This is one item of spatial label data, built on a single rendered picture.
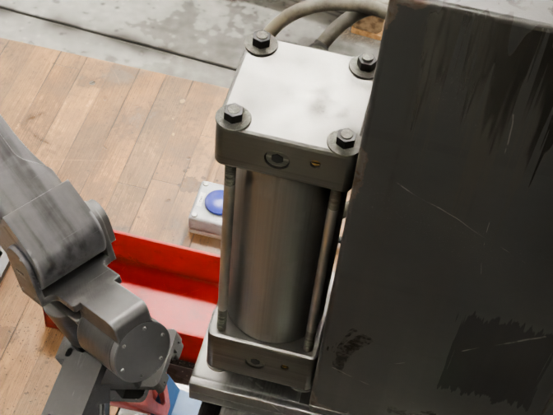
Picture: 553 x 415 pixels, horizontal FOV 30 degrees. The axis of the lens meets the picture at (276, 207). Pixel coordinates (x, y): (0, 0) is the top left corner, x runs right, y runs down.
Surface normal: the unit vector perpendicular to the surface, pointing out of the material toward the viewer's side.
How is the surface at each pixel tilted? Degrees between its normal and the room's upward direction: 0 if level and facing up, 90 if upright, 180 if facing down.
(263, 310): 90
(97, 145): 0
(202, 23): 0
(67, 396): 25
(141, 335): 69
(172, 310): 0
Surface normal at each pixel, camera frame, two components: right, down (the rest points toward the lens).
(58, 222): 0.33, -0.36
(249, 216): -0.67, 0.54
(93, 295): -0.18, -0.80
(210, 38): 0.07, -0.63
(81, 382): -0.34, -0.66
